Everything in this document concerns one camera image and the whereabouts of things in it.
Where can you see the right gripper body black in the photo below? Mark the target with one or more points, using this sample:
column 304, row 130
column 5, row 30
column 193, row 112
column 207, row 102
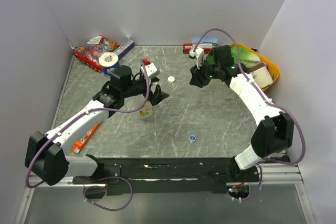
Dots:
column 206, row 73

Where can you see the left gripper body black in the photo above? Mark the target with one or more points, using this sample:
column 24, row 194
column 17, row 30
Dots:
column 137, row 87

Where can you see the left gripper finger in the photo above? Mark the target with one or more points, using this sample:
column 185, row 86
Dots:
column 153, row 79
column 157, row 95

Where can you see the blue bottle cap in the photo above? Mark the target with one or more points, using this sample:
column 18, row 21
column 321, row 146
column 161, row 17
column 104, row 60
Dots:
column 192, row 138

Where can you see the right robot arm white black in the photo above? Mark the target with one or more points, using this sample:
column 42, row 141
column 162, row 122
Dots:
column 274, row 130

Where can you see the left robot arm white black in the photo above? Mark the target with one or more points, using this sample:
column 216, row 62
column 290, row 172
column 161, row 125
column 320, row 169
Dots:
column 45, row 156

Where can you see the white bottle cap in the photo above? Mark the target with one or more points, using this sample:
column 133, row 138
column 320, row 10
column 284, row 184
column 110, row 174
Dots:
column 171, row 79

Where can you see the clear bottle yellow label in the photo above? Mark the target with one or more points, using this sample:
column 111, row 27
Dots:
column 145, row 111

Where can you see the green glass bottle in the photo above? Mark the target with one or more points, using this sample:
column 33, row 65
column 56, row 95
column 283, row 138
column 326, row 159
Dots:
column 210, row 59

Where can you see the red box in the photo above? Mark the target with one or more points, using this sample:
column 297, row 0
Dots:
column 205, row 46

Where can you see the blue box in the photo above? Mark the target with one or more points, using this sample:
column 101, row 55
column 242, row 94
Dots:
column 214, row 42

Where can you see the toilet paper roll blue wrap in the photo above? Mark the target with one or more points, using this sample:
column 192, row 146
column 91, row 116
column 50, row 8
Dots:
column 108, row 62

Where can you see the purple white box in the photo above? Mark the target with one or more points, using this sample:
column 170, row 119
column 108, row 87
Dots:
column 124, row 48

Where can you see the green lettuce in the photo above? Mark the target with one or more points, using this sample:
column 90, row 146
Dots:
column 247, row 58

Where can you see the red snack bag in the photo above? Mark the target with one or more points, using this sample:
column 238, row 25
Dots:
column 90, row 52

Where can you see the beige paper carton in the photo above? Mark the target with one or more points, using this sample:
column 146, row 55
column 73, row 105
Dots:
column 261, row 75

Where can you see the yellow plastic basket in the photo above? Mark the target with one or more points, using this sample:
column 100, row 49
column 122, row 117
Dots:
column 272, row 68

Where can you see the orange snack box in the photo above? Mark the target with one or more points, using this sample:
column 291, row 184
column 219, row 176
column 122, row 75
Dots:
column 81, row 143

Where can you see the electronics board with leds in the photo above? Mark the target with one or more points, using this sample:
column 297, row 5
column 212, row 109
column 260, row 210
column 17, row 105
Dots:
column 238, row 192

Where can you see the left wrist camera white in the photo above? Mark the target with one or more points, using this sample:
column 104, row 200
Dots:
column 150, row 68

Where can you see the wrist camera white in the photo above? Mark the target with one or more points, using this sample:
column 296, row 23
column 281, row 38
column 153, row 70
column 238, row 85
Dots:
column 198, row 54
column 150, row 68

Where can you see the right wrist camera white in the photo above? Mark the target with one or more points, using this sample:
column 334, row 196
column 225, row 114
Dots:
column 198, row 54

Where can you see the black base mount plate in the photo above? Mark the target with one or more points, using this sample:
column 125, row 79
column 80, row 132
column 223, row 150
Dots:
column 168, row 175

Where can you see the aluminium rail frame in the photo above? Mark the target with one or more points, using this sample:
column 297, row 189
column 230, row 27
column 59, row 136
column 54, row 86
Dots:
column 273, row 174

